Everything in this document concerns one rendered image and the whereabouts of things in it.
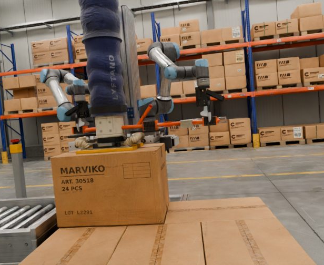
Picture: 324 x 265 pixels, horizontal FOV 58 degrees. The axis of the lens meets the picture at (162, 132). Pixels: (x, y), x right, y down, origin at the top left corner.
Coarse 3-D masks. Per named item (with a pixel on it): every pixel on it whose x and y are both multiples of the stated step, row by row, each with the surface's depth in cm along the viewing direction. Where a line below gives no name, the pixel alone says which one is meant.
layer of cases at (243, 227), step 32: (160, 224) 159; (192, 224) 154; (224, 224) 150; (256, 224) 147; (32, 256) 132; (64, 256) 129; (96, 256) 127; (128, 256) 124; (160, 256) 122; (192, 256) 119; (224, 256) 117; (256, 256) 115; (288, 256) 113
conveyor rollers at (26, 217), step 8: (16, 208) 215; (24, 208) 211; (32, 208) 208; (40, 208) 214; (48, 208) 208; (0, 216) 197; (8, 216) 194; (16, 216) 199; (24, 216) 194; (32, 216) 189; (40, 216) 196; (0, 224) 182; (8, 224) 178; (16, 224) 184; (24, 224) 178; (32, 224) 174
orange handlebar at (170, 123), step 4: (192, 120) 169; (196, 120) 169; (200, 120) 168; (160, 124) 171; (164, 124) 171; (168, 124) 170; (172, 124) 170; (176, 124) 170; (88, 128) 177; (92, 128) 177; (124, 128) 174; (128, 128) 174; (132, 128) 174
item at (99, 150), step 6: (96, 144) 169; (120, 144) 168; (78, 150) 168; (84, 150) 166; (90, 150) 165; (96, 150) 165; (102, 150) 164; (108, 150) 164; (114, 150) 163; (120, 150) 163; (126, 150) 163
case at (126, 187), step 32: (64, 160) 161; (96, 160) 159; (128, 160) 157; (160, 160) 168; (64, 192) 163; (96, 192) 160; (128, 192) 158; (160, 192) 158; (64, 224) 164; (96, 224) 162; (128, 224) 159
